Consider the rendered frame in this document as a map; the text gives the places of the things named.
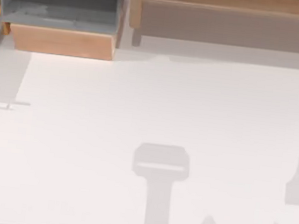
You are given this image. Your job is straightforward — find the pale wooden drawer front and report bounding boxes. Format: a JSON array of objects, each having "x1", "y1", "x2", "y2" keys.
[{"x1": 7, "y1": 22, "x2": 116, "y2": 61}]

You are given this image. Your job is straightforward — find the wooden cupboard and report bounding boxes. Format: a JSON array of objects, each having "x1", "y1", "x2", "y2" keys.
[{"x1": 124, "y1": 0, "x2": 299, "y2": 66}]

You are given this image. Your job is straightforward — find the pulled-out wooden drawer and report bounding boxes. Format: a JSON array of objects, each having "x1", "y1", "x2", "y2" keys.
[{"x1": 0, "y1": 0, "x2": 127, "y2": 62}]

